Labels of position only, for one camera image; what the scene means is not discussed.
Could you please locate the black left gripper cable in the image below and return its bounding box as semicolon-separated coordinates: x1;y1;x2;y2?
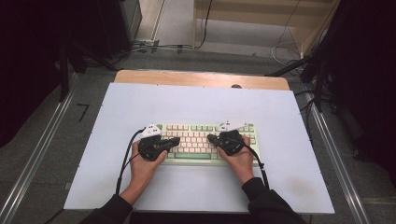
115;128;147;196

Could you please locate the black curtain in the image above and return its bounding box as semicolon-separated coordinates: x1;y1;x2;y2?
321;0;396;178
0;0;68;148

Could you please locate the black metal stand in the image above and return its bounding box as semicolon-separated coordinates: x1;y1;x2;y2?
56;45;72;103

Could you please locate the black hanging cable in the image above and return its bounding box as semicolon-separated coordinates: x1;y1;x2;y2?
197;0;214;49

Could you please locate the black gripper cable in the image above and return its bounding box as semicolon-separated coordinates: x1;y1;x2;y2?
115;128;147;196
230;138;271;190

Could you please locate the wooden table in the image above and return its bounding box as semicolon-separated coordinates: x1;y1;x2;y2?
114;69;290;91

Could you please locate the light wooden shelf frame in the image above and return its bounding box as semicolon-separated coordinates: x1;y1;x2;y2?
191;0;341;59

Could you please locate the metal floor rail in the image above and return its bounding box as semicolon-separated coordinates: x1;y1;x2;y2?
303;92;372;224
0;73;78;224

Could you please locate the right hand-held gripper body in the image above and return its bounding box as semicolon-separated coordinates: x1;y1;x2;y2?
217;120;247;157

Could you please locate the person's right hand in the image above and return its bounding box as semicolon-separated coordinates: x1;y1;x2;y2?
216;135;255;186

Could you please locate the black cabinet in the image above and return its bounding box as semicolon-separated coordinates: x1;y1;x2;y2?
95;0;143;60

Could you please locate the white board sheet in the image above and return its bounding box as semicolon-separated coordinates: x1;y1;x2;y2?
64;82;335;215

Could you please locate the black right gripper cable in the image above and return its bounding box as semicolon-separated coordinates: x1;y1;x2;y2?
230;138;271;190

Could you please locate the person's left hand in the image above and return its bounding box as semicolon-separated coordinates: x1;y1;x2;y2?
130;139;169;190

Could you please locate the white floor cable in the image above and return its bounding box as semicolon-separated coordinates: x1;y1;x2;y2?
270;29;305;69

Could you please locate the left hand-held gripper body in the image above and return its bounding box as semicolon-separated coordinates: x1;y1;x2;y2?
138;123;166;161

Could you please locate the green and pink keyboard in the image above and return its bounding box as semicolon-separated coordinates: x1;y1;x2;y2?
153;121;262;166

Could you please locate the black tripod stand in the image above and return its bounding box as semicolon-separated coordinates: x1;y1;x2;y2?
264;54;335;114

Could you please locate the power strip with plugs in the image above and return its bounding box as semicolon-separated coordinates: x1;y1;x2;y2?
133;37;161;49

